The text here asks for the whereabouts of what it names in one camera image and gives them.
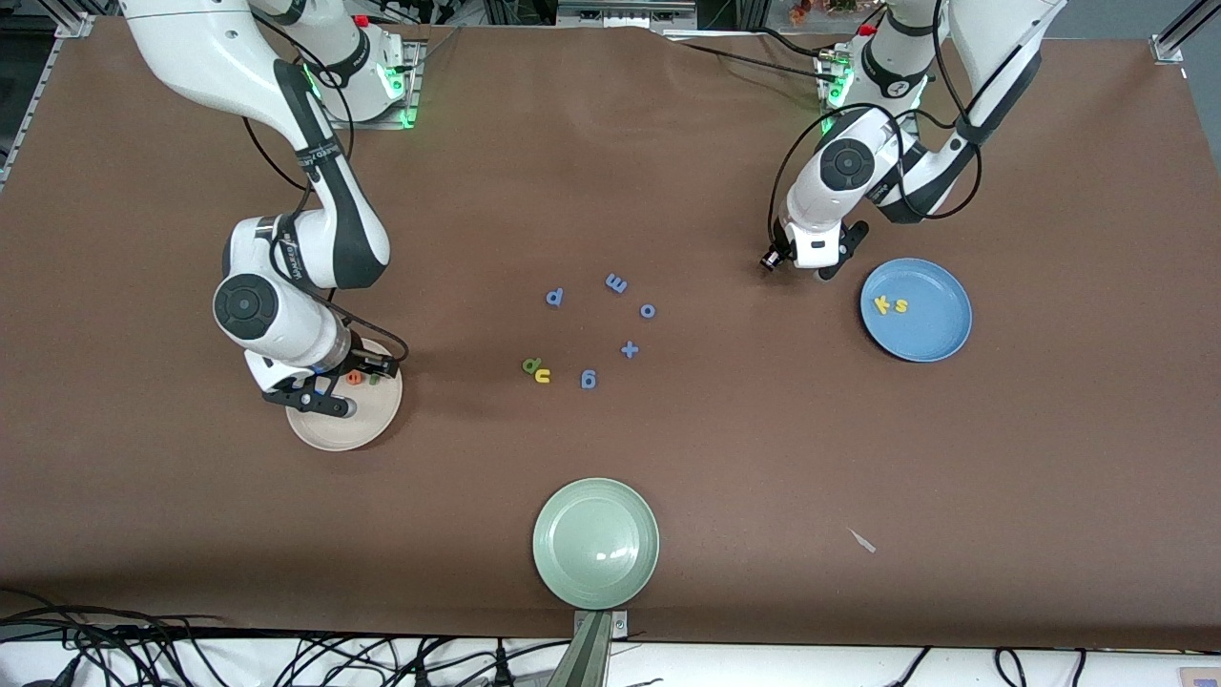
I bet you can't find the beige round plate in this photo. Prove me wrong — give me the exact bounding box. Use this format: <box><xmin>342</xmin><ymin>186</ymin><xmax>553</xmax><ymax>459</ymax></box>
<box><xmin>286</xmin><ymin>336</ymin><xmax>404</xmax><ymax>452</ymax></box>

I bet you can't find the grey metal camera post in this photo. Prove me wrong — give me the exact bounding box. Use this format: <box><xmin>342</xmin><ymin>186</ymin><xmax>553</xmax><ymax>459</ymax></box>
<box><xmin>547</xmin><ymin>611</ymin><xmax>631</xmax><ymax>687</ymax></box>

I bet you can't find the black right camera mount bracket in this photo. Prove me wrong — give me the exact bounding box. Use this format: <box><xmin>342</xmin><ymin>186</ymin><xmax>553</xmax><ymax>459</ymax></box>
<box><xmin>263</xmin><ymin>380</ymin><xmax>346</xmax><ymax>418</ymax></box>

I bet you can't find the short aluminium profile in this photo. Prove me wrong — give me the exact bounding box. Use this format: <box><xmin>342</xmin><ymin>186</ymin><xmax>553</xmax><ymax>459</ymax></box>
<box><xmin>1149</xmin><ymin>0</ymin><xmax>1221</xmax><ymax>64</ymax></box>

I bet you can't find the black table cable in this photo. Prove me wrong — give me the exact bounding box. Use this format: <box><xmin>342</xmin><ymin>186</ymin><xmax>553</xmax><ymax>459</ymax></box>
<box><xmin>752</xmin><ymin>26</ymin><xmax>827</xmax><ymax>56</ymax></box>
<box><xmin>661</xmin><ymin>36</ymin><xmax>840</xmax><ymax>79</ymax></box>

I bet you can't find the brown table mat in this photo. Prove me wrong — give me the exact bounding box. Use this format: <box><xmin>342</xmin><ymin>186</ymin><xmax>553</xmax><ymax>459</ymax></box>
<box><xmin>0</xmin><ymin>17</ymin><xmax>1221</xmax><ymax>652</ymax></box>

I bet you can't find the blue round plate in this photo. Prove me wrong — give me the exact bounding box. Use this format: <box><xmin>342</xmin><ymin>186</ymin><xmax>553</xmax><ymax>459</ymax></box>
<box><xmin>859</xmin><ymin>258</ymin><xmax>974</xmax><ymax>364</ymax></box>

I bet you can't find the green round plate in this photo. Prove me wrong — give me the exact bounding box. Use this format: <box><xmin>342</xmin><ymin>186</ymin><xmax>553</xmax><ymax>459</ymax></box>
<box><xmin>531</xmin><ymin>477</ymin><xmax>661</xmax><ymax>611</ymax></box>

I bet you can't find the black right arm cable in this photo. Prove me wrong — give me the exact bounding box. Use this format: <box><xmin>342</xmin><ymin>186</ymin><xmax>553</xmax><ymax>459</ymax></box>
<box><xmin>241</xmin><ymin>0</ymin><xmax>411</xmax><ymax>369</ymax></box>

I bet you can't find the grey metal frame bracket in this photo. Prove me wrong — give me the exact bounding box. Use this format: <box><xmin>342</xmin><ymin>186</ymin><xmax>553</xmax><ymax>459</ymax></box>
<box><xmin>556</xmin><ymin>0</ymin><xmax>699</xmax><ymax>30</ymax></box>

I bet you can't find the thin black base cable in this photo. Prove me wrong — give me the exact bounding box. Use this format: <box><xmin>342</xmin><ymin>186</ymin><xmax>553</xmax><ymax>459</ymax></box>
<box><xmin>410</xmin><ymin>26</ymin><xmax>465</xmax><ymax>73</ymax></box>

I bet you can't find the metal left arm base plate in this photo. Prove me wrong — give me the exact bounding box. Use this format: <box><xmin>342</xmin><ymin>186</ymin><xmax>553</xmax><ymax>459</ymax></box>
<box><xmin>820</xmin><ymin>48</ymin><xmax>922</xmax><ymax>142</ymax></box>

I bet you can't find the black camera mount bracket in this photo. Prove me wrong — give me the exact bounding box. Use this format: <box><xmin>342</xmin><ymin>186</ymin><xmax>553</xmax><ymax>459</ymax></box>
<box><xmin>822</xmin><ymin>221</ymin><xmax>872</xmax><ymax>279</ymax></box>
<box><xmin>263</xmin><ymin>380</ymin><xmax>346</xmax><ymax>418</ymax></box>

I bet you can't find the long aluminium edge rail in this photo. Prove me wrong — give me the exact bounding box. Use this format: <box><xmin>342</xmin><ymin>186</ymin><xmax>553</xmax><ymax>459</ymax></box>
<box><xmin>0</xmin><ymin>13</ymin><xmax>96</xmax><ymax>192</ymax></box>

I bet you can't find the black left camera mount bracket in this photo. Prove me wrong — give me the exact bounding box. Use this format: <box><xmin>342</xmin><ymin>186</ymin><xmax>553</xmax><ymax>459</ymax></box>
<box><xmin>822</xmin><ymin>221</ymin><xmax>872</xmax><ymax>279</ymax></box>

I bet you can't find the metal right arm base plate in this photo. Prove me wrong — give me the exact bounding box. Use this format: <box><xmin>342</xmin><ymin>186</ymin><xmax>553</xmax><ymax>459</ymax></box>
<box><xmin>318</xmin><ymin>38</ymin><xmax>423</xmax><ymax>131</ymax></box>

